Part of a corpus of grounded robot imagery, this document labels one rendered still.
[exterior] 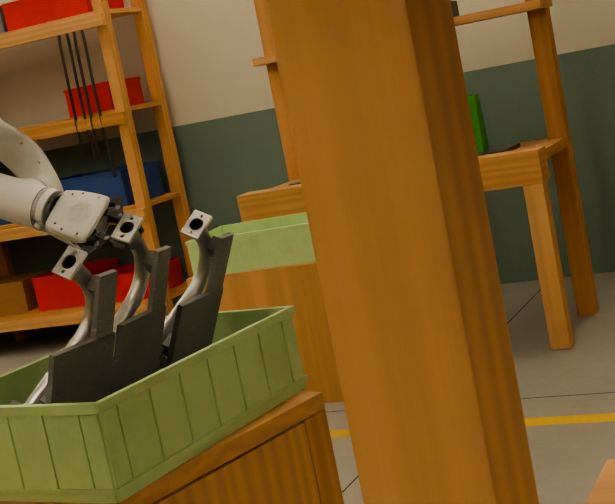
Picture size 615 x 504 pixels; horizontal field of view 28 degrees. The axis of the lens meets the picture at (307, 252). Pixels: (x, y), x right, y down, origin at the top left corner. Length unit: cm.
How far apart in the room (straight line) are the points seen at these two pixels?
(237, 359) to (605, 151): 493
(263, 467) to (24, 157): 75
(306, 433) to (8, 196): 72
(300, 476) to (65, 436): 54
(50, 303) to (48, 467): 594
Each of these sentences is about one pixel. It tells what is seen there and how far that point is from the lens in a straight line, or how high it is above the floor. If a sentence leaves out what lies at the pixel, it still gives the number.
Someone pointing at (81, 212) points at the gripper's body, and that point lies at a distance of 230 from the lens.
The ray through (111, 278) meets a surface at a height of 113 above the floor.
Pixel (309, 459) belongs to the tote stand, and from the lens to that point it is 244.
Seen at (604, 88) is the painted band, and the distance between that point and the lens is 701.
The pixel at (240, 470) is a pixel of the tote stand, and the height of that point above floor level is 73.
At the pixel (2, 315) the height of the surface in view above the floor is 26.
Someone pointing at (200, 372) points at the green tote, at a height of 92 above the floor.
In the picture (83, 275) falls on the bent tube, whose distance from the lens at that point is 212.
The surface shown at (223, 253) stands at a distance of 240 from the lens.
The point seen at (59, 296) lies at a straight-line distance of 800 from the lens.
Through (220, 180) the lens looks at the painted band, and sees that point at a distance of 786.
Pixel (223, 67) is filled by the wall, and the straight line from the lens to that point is 777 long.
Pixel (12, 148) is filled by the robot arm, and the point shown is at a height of 138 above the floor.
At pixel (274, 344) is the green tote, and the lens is 242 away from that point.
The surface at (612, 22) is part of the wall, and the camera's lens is 699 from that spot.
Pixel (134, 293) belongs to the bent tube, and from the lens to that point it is 233.
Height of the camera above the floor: 140
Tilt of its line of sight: 8 degrees down
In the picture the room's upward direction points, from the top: 11 degrees counter-clockwise
